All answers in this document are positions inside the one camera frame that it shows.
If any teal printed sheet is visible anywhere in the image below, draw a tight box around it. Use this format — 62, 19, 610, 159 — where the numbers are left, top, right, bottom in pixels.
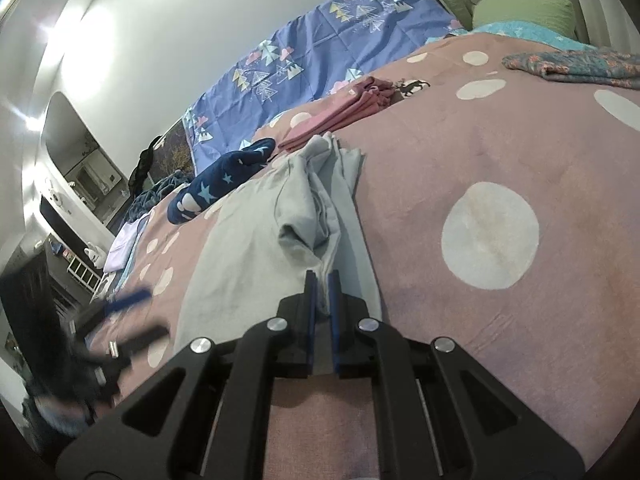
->
450, 20, 601, 53

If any dark shelf unit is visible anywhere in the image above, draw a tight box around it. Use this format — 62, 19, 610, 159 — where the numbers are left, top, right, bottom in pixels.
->
0, 252, 71, 361

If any navy star-print garment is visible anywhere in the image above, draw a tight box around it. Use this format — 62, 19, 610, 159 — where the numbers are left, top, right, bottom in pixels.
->
166, 137, 277, 226

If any green pillow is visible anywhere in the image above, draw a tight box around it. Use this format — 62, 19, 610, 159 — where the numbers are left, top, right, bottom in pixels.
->
472, 0, 576, 38
427, 0, 475, 28

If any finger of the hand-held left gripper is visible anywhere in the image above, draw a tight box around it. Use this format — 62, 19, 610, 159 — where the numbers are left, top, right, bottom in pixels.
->
92, 287, 153, 318
110, 325, 171, 362

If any dark printed panel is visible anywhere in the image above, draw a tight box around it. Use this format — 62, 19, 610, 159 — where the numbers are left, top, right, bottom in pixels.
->
159, 119, 197, 181

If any black hanging bag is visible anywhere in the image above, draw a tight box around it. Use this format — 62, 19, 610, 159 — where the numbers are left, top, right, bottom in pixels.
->
128, 135, 166, 196

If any pink polka dot blanket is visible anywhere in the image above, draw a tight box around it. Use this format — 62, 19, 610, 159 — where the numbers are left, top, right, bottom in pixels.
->
85, 30, 640, 480

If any floral folded cloth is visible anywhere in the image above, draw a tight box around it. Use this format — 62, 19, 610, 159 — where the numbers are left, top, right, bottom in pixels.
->
502, 46, 640, 90

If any grey t-shirt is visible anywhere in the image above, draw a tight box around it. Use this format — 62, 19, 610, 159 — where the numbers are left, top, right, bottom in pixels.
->
175, 132, 383, 376

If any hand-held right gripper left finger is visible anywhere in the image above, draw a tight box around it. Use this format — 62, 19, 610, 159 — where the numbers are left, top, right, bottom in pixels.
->
55, 270, 318, 480

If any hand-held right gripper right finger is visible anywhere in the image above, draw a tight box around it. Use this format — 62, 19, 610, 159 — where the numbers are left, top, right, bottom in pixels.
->
327, 270, 586, 480

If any white wire rack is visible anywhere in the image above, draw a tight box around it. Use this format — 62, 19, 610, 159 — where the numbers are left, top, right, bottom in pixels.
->
67, 255, 108, 291

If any blue tree-print sheet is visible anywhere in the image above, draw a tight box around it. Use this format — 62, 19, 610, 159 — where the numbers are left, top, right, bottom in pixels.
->
182, 0, 468, 171

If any arched wall mirror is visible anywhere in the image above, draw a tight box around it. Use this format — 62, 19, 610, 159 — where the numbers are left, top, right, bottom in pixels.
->
40, 92, 131, 226

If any pink folded cloth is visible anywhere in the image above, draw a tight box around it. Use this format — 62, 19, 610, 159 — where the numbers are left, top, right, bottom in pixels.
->
277, 76, 396, 153

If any teal knit blanket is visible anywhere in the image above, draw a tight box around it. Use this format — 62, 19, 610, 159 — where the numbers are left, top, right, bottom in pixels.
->
122, 170, 193, 223

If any lavender cloth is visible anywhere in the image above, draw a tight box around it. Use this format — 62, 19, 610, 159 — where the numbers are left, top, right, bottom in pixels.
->
107, 212, 151, 273

